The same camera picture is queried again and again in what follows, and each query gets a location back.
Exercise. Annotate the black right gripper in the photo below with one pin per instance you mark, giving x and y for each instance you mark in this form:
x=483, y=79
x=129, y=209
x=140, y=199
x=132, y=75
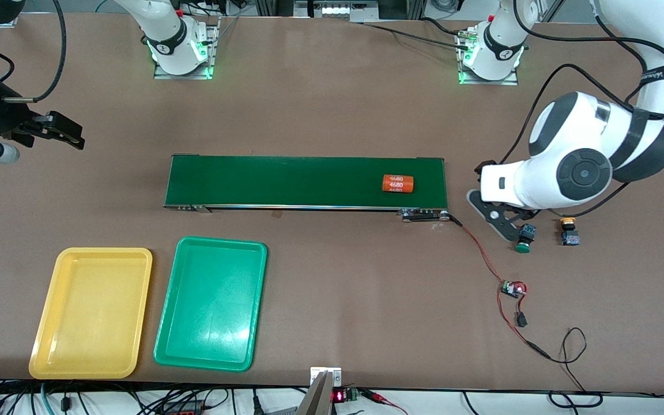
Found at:
x=4, y=117

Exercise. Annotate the green push button switch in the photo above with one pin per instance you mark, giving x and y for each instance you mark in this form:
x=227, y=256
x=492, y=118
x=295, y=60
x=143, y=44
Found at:
x=527, y=231

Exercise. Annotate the orange 4680 cylinder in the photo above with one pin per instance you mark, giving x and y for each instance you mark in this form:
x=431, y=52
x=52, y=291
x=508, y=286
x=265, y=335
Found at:
x=397, y=184

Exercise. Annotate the yellow push button switch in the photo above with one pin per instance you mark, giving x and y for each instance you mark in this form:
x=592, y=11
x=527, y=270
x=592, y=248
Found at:
x=568, y=235

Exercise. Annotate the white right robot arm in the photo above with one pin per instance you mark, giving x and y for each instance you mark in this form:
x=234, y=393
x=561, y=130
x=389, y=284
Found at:
x=165, y=40

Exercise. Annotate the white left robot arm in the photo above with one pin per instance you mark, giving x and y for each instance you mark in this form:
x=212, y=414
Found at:
x=562, y=144

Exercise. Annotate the small motor controller board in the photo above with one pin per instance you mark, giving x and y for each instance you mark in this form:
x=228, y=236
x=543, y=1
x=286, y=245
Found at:
x=512, y=288

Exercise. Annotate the green conveyor belt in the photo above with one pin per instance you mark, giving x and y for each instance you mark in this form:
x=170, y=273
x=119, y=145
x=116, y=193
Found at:
x=309, y=181

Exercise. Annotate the yellow plastic tray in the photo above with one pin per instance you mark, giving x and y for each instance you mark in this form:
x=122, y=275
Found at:
x=93, y=314

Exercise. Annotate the white power strip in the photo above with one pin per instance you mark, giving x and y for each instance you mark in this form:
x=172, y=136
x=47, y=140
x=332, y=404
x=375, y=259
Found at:
x=332, y=8

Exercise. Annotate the green plastic tray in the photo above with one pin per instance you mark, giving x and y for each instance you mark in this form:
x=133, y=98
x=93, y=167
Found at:
x=211, y=305

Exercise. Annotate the white mounting plate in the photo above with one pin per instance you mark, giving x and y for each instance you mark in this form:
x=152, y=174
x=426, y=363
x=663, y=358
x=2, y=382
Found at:
x=338, y=374

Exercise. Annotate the red clip lead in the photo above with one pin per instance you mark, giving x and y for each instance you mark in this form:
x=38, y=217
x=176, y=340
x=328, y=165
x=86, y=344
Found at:
x=384, y=400

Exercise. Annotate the red digit display module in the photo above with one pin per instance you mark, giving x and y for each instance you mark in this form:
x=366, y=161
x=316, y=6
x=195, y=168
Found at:
x=343, y=396

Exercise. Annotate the orange device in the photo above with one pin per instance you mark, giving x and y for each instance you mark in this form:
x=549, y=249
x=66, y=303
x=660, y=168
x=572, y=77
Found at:
x=182, y=409

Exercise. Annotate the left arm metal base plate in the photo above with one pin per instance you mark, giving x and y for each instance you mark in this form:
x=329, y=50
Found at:
x=508, y=80

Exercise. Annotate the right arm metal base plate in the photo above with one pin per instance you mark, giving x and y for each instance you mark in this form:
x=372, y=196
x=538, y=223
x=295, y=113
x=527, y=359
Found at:
x=214, y=57

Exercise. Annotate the grey metal camera bracket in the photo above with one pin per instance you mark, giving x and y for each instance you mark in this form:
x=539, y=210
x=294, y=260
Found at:
x=316, y=397

